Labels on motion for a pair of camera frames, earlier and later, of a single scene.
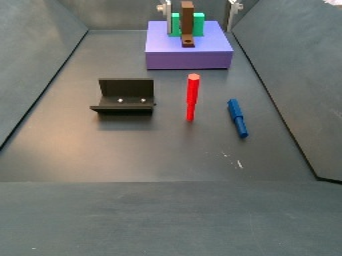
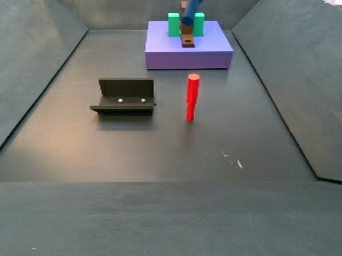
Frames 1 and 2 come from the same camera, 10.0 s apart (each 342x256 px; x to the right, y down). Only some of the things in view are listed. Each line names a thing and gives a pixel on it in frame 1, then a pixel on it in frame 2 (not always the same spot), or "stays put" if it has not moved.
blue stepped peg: x=232 y=103 → x=190 y=10
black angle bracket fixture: x=125 y=96 stays put
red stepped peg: x=192 y=95 stays put
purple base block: x=165 y=54 stays put
